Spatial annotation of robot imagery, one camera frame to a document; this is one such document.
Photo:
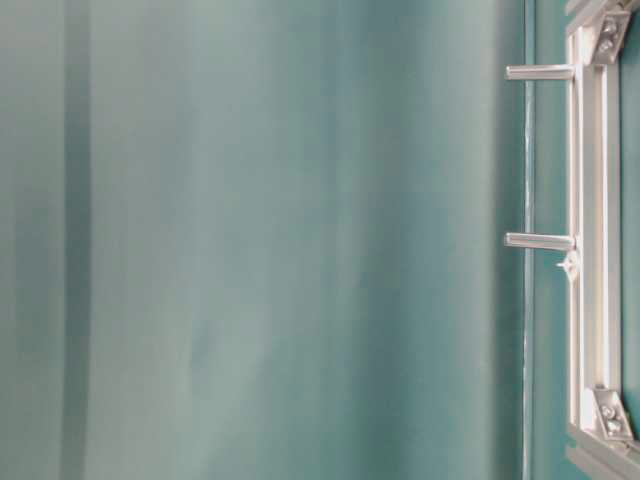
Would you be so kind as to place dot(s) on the aluminium extrusion frame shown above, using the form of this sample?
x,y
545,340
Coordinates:
x,y
605,445

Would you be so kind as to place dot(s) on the silver metal pin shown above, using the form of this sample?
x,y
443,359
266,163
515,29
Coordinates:
x,y
540,241
539,72

